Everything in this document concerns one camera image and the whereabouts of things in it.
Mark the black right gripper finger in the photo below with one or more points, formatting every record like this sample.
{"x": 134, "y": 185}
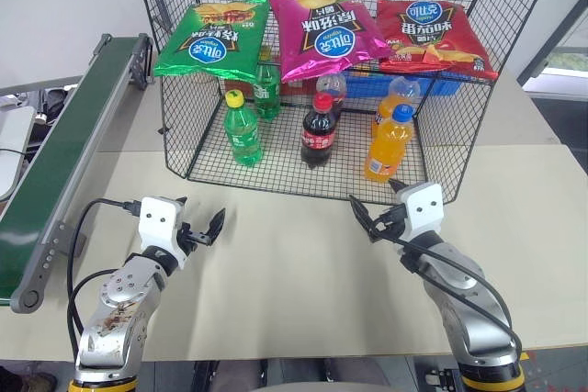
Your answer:
{"x": 361, "y": 217}
{"x": 397, "y": 187}

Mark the green soda bottle yellow cap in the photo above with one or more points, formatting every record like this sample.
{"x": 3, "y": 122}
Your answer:
{"x": 243, "y": 139}

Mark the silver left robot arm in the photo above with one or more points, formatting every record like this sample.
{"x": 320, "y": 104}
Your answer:
{"x": 124, "y": 309}

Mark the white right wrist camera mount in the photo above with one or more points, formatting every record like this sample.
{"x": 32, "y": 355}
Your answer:
{"x": 425, "y": 213}

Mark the white flat device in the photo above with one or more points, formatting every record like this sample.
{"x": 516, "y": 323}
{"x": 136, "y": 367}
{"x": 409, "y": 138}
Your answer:
{"x": 14, "y": 148}

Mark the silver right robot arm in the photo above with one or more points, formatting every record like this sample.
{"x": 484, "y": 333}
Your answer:
{"x": 464, "y": 300}

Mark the black metal bracket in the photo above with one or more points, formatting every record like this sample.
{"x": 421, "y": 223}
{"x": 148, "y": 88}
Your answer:
{"x": 442, "y": 378}

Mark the orange soda bottle blue cap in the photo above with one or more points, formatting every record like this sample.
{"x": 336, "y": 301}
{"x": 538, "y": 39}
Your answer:
{"x": 386, "y": 148}

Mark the cola bottle red cap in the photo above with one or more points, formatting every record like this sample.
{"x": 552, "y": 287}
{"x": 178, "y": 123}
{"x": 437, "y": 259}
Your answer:
{"x": 317, "y": 135}

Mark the magenta potato chips bag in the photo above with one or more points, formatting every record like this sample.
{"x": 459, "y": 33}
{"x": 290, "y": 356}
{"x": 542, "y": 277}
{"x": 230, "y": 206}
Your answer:
{"x": 326, "y": 34}

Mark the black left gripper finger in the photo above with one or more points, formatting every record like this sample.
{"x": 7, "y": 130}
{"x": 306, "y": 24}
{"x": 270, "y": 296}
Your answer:
{"x": 216, "y": 229}
{"x": 182, "y": 201}

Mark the green potato chips bag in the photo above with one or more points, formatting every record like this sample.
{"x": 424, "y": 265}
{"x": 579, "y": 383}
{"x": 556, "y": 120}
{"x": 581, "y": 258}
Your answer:
{"x": 211, "y": 43}

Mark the green conveyor belt grey frame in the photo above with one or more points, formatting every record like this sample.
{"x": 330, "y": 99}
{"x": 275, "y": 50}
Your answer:
{"x": 55, "y": 158}

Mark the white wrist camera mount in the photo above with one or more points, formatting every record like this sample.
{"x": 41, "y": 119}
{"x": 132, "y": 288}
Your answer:
{"x": 158, "y": 227}
{"x": 425, "y": 213}

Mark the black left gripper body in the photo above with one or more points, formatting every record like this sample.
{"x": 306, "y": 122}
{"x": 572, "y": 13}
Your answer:
{"x": 189, "y": 238}

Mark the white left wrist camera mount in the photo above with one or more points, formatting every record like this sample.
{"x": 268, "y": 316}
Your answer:
{"x": 158, "y": 227}

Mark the blue plastic crate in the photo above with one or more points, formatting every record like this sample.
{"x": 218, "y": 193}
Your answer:
{"x": 367, "y": 86}

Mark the red potato chips bag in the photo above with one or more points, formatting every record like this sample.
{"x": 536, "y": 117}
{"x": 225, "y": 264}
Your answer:
{"x": 427, "y": 29}

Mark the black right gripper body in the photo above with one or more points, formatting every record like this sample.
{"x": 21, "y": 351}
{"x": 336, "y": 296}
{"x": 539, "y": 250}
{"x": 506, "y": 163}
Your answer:
{"x": 392, "y": 224}

